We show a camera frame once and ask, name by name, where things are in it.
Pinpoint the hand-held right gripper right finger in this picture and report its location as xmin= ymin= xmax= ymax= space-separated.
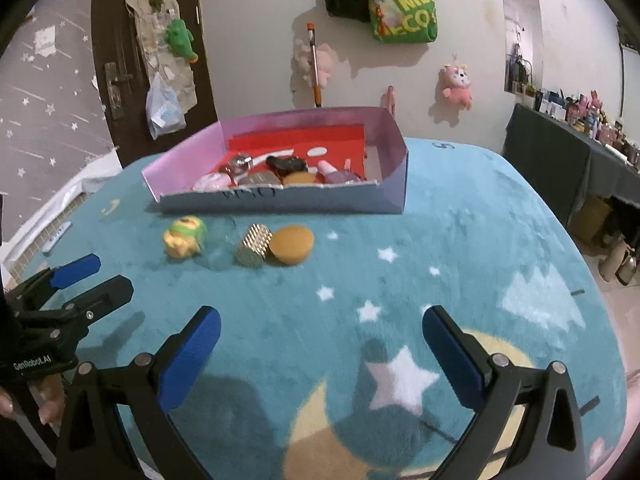
xmin=422 ymin=305 xmax=587 ymax=480

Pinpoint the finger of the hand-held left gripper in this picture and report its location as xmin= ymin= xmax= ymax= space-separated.
xmin=10 ymin=253 xmax=102 ymax=307
xmin=50 ymin=275 xmax=135 ymax=336

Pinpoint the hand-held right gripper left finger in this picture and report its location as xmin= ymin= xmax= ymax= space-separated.
xmin=55 ymin=306 xmax=222 ymax=480

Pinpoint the dark nail polish bottle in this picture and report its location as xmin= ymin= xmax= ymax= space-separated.
xmin=266 ymin=155 xmax=307 ymax=176

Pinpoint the pink nail polish bottle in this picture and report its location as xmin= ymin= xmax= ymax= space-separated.
xmin=316 ymin=160 xmax=362 ymax=185

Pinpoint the pink cardboard box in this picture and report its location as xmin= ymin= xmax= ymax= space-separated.
xmin=141 ymin=106 xmax=409 ymax=215

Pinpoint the person's left hand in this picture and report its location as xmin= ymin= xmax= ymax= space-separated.
xmin=0 ymin=377 xmax=68 ymax=428

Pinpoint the white remote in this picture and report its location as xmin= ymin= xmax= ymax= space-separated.
xmin=42 ymin=220 xmax=73 ymax=253

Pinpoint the teal star print blanket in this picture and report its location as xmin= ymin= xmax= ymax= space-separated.
xmin=10 ymin=137 xmax=628 ymax=480

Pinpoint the white sheet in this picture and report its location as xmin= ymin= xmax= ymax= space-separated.
xmin=10 ymin=147 xmax=123 ymax=261

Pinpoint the yellow green squishy toy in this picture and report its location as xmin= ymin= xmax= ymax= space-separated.
xmin=163 ymin=216 xmax=208 ymax=260

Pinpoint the clear glass cup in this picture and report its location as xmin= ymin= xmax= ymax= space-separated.
xmin=202 ymin=217 xmax=241 ymax=272

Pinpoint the rhinestone studded cylinder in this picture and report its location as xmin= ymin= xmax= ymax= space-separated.
xmin=235 ymin=223 xmax=273 ymax=268

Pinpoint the clear plastic bag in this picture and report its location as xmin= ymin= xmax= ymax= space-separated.
xmin=145 ymin=72 xmax=187 ymax=141

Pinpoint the dark cloth covered table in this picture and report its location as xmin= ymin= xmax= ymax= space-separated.
xmin=502 ymin=102 xmax=640 ymax=226

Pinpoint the dark wooden door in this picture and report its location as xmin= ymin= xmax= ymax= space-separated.
xmin=91 ymin=0 xmax=219 ymax=166

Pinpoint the green plush toy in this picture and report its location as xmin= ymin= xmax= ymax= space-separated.
xmin=165 ymin=18 xmax=199 ymax=65

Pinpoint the hanging fabric organizer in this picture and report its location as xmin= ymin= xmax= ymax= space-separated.
xmin=125 ymin=0 xmax=197 ymax=113

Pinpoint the pink plush doll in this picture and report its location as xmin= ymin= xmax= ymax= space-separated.
xmin=440 ymin=62 xmax=474 ymax=110

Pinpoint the stick with orange tip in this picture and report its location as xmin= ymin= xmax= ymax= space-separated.
xmin=306 ymin=22 xmax=322 ymax=109

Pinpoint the pale pink plush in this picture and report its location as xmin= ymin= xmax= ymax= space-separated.
xmin=291 ymin=42 xmax=335 ymax=92

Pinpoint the green tote bag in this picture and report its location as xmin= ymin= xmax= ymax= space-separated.
xmin=369 ymin=0 xmax=439 ymax=43

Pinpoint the metal door handle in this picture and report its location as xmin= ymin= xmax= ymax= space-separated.
xmin=103 ymin=61 xmax=135 ymax=121

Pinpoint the wall mirror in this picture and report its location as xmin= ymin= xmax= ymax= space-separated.
xmin=496 ymin=0 xmax=546 ymax=103

